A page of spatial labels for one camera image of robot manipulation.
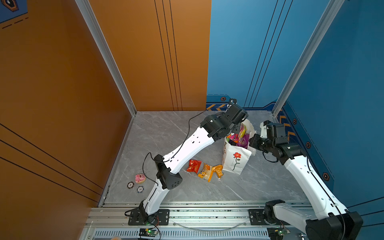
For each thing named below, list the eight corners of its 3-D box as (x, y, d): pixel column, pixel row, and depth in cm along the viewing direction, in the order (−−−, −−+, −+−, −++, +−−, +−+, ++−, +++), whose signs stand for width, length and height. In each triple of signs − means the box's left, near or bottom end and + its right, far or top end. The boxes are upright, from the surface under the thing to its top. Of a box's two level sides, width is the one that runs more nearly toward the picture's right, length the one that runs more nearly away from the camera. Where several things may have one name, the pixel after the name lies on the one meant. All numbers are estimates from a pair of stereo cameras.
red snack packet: (186, 170, 91) (186, 169, 89) (189, 160, 95) (189, 158, 94) (198, 173, 90) (198, 172, 88) (201, 162, 94) (201, 161, 92)
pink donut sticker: (135, 183, 86) (133, 181, 84) (137, 175, 89) (135, 173, 87) (144, 183, 86) (143, 181, 84) (146, 175, 89) (145, 173, 87)
